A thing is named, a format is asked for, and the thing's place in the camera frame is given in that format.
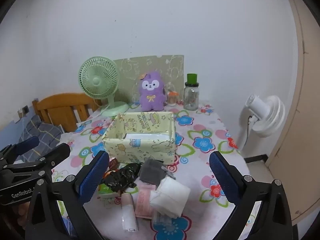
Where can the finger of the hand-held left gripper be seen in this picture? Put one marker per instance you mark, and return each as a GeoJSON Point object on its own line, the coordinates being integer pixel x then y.
{"type": "Point", "coordinates": [60, 152]}
{"type": "Point", "coordinates": [27, 142]}

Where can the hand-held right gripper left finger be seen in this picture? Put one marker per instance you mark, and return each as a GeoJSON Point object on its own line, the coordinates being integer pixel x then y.
{"type": "Point", "coordinates": [96, 175]}

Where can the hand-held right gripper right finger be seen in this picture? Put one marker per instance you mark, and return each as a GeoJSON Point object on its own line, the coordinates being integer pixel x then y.
{"type": "Point", "coordinates": [222, 177]}

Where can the dark red snack packet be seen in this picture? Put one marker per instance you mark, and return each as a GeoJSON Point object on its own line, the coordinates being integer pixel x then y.
{"type": "Point", "coordinates": [113, 163]}

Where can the black plastic bag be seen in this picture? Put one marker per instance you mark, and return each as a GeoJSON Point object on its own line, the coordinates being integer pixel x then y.
{"type": "Point", "coordinates": [122, 177]}

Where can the cartoon print storage box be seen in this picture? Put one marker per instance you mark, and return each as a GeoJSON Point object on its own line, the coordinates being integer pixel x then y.
{"type": "Point", "coordinates": [140, 152]}

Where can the white bag roll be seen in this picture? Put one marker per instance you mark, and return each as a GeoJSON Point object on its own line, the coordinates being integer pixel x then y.
{"type": "Point", "coordinates": [128, 212]}

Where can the pink packet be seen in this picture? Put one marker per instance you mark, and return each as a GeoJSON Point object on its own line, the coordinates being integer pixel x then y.
{"type": "Point", "coordinates": [143, 200]}

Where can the grey cloth pouch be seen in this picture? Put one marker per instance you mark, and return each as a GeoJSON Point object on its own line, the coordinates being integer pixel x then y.
{"type": "Point", "coordinates": [150, 172]}

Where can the white tissue pack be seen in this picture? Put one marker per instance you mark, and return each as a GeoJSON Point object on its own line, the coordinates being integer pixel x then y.
{"type": "Point", "coordinates": [170, 195]}

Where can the clear plastic packet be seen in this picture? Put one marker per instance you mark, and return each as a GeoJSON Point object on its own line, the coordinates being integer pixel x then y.
{"type": "Point", "coordinates": [161, 220]}

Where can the person's left hand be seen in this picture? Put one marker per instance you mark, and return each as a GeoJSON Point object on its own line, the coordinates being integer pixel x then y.
{"type": "Point", "coordinates": [23, 215]}

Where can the grey plaid pillow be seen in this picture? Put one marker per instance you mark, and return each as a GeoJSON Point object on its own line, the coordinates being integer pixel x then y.
{"type": "Point", "coordinates": [42, 132]}

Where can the floral tablecloth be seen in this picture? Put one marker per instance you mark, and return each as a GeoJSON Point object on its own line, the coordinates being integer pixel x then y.
{"type": "Point", "coordinates": [195, 170]}

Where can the wooden bed headboard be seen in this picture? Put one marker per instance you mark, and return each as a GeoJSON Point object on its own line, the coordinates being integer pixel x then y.
{"type": "Point", "coordinates": [62, 100]}

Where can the white floor fan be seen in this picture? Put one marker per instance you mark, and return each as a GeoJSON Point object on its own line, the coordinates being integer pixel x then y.
{"type": "Point", "coordinates": [260, 110]}

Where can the green desk fan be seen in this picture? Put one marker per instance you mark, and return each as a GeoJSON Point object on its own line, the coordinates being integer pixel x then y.
{"type": "Point", "coordinates": [96, 81]}

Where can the glass jar green lid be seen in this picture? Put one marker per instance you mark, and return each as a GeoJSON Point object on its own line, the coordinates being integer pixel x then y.
{"type": "Point", "coordinates": [191, 97]}

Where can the beige door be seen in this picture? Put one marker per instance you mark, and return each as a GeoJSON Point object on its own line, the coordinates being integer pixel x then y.
{"type": "Point", "coordinates": [300, 130]}

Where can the small orange-lid glass cup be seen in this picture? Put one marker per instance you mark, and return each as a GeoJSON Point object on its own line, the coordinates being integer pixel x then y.
{"type": "Point", "coordinates": [172, 100]}

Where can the purple plush toy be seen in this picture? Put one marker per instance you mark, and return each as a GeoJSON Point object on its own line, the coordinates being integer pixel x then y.
{"type": "Point", "coordinates": [151, 97]}

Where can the green patterned board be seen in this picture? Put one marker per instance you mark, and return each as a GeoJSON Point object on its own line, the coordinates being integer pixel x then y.
{"type": "Point", "coordinates": [130, 75]}

